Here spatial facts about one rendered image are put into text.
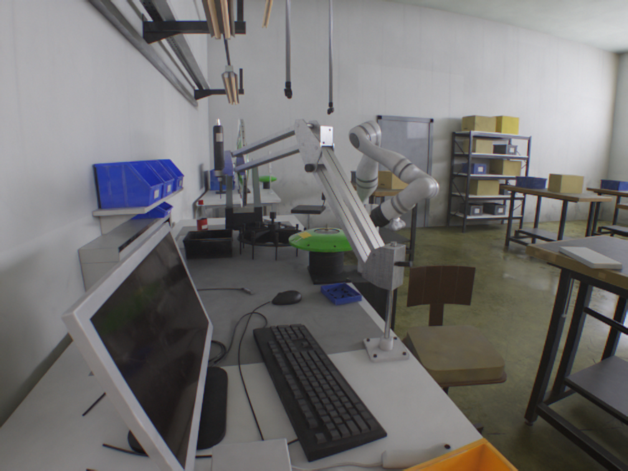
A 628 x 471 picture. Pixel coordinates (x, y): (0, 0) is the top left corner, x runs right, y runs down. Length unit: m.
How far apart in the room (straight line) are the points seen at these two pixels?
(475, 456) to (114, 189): 1.32
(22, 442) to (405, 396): 0.76
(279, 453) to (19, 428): 0.52
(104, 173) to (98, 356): 1.04
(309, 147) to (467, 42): 6.94
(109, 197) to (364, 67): 5.62
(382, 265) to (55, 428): 0.76
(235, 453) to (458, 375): 1.02
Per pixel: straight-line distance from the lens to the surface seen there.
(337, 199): 0.88
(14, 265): 0.99
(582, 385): 2.21
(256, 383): 0.80
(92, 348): 0.42
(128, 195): 1.38
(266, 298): 1.20
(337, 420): 0.67
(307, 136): 0.91
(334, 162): 0.88
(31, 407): 0.91
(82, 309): 0.43
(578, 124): 9.77
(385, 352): 0.89
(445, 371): 1.41
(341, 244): 1.28
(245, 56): 6.16
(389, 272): 0.79
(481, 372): 1.47
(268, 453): 0.59
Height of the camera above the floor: 1.40
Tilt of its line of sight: 14 degrees down
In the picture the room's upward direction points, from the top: straight up
